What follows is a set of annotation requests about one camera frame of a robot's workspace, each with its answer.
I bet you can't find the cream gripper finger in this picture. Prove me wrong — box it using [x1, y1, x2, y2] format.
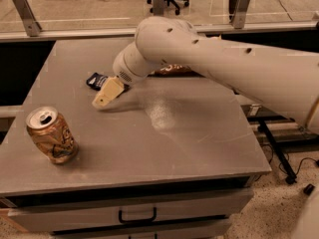
[92, 77, 125, 110]

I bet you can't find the dark blue rxbar wrapper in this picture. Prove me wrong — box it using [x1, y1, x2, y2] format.
[86, 73, 108, 91]

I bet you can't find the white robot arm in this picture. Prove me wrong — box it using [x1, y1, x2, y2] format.
[93, 16, 319, 133]

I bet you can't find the brown and cream chip bag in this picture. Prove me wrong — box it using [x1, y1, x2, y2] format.
[149, 33, 223, 78]

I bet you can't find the tan soda can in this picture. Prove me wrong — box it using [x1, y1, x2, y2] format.
[26, 107, 79, 164]

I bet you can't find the grey drawer cabinet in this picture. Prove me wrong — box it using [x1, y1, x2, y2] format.
[0, 38, 270, 239]

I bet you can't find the black floor stand leg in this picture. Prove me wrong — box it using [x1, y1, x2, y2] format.
[258, 119, 297, 185]

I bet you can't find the left metal railing bracket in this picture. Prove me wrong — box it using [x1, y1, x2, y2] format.
[12, 0, 42, 37]

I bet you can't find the metal railing bracket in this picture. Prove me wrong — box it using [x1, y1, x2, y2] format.
[12, 0, 42, 37]
[230, 0, 250, 29]
[152, 0, 165, 33]

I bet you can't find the middle metal railing bracket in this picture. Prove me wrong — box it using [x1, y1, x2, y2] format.
[152, 0, 165, 33]

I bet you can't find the black upper drawer handle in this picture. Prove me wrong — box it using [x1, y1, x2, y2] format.
[118, 207, 158, 224]

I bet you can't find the right metal railing bracket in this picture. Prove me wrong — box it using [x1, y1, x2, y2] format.
[230, 0, 250, 29]

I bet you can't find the black floor cable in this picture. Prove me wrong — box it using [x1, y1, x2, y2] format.
[260, 142, 319, 177]

